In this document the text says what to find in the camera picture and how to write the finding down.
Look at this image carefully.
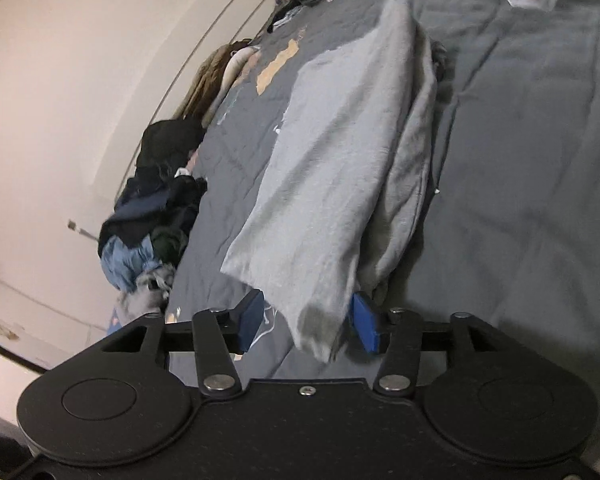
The grey printed quilt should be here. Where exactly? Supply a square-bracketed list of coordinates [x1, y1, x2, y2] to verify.
[162, 0, 600, 411]

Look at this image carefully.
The grey t-shirt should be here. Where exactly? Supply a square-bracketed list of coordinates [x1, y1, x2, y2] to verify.
[220, 0, 443, 363]

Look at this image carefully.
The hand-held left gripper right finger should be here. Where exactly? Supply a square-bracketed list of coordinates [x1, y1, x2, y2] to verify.
[351, 291, 518, 400]

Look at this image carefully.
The grey crumpled garment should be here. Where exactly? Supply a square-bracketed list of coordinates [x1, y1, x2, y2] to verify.
[115, 265, 178, 326]

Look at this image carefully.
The dark green garment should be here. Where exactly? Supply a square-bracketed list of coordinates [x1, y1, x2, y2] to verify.
[150, 227, 191, 266]

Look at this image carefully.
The white wardrobe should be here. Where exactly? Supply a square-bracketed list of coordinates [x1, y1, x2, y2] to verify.
[0, 280, 111, 441]

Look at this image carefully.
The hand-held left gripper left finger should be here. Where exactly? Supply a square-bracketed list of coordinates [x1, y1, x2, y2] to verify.
[100, 290, 266, 398]

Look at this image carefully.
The light blue garment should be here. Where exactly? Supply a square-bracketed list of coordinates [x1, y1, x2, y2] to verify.
[100, 235, 163, 293]

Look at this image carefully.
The white bed headboard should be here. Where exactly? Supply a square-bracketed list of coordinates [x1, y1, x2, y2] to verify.
[87, 0, 288, 201]

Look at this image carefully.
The brown coat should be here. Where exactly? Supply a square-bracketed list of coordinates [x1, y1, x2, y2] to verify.
[177, 42, 253, 123]

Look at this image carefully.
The black jacket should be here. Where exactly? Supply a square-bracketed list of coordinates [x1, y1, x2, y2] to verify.
[135, 119, 208, 181]

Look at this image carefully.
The thin metal rod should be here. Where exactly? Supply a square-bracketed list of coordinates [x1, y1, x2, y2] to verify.
[67, 219, 103, 241]

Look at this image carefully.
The blue printed pillow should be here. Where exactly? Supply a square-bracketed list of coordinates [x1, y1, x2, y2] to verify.
[105, 307, 131, 336]

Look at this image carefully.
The cream pillow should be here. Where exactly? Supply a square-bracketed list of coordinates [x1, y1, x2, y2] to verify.
[220, 46, 261, 93]

